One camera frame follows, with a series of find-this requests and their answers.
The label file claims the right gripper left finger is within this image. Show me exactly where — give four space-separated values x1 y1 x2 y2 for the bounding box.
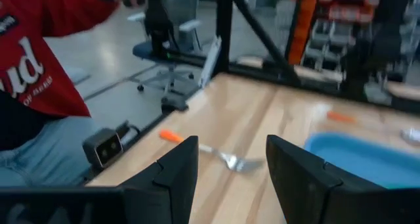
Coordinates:
119 135 200 224

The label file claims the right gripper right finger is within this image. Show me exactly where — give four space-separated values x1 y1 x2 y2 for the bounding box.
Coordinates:
266 134 389 224

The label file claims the fork with orange handle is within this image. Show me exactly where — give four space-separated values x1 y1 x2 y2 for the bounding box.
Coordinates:
159 129 264 173

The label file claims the spoon with orange handle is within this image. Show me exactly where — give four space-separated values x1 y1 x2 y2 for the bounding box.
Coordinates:
325 110 420 146

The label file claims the blue plastic tray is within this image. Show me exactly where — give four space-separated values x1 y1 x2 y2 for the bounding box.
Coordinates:
304 132 420 190

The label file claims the silver aluminium bar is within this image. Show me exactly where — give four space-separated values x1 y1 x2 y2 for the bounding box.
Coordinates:
199 35 223 89

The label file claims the blue office chair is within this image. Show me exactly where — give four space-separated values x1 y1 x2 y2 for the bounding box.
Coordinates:
127 0 211 94

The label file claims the orange object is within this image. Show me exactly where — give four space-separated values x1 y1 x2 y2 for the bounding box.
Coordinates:
284 0 322 66

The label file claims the storage bin rack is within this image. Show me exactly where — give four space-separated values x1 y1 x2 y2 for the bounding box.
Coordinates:
301 0 383 81

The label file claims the person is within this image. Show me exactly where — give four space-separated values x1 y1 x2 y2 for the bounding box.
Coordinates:
0 0 146 187

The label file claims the black bracket clamp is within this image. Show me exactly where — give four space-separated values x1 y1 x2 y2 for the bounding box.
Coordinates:
160 95 190 115

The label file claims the small black camera box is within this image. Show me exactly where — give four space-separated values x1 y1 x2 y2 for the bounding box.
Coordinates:
81 127 125 169

